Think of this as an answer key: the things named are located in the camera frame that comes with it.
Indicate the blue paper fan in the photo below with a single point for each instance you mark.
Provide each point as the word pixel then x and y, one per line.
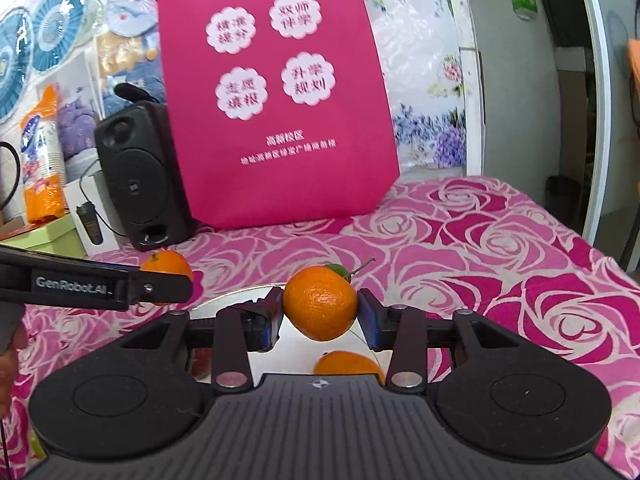
pixel 16 46
pixel 57 24

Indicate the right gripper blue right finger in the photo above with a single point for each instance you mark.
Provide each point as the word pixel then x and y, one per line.
pixel 402 331

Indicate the small orange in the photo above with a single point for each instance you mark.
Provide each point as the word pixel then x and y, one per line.
pixel 166 261

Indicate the red yellow apple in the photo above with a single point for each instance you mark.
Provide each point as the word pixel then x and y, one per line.
pixel 201 363

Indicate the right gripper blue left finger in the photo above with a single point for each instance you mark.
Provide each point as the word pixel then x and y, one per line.
pixel 250 326

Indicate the orange white plastic package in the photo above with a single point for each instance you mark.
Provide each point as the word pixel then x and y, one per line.
pixel 42 159

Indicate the bedding poster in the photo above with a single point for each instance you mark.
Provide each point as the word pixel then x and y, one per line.
pixel 77 113

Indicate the person left hand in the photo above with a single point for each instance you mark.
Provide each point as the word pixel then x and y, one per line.
pixel 13 339

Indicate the white cup box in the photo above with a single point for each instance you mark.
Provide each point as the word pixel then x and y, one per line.
pixel 94 215

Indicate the black speaker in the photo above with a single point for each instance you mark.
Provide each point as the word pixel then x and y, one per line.
pixel 139 162

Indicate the green cardboard box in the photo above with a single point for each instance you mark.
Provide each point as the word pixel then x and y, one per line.
pixel 57 237

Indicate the magenta tote bag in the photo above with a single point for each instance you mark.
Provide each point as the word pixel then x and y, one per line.
pixel 278 109

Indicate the pink rose tablecloth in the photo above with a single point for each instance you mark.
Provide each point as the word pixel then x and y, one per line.
pixel 474 243

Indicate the white round plate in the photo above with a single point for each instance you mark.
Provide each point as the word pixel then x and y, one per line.
pixel 293 353

